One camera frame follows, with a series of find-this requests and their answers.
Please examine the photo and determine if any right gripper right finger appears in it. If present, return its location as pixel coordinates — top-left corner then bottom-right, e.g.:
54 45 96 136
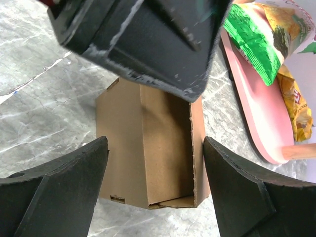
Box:
203 137 316 237

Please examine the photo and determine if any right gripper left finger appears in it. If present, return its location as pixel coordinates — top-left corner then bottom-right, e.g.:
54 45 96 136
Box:
0 137 109 237

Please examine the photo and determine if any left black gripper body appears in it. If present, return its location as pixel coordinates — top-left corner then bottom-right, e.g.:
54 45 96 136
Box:
47 0 232 102

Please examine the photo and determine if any cardboard box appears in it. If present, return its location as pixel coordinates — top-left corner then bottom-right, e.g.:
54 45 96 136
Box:
96 78 210 209

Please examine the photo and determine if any green snack bag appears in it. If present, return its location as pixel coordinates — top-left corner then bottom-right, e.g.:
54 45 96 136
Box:
224 0 316 86

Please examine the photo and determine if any pink three-tier shelf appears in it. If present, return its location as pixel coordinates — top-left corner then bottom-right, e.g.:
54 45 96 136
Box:
219 29 316 165

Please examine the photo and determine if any yellow chips bag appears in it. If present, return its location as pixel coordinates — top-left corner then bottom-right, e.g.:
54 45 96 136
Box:
276 65 313 142

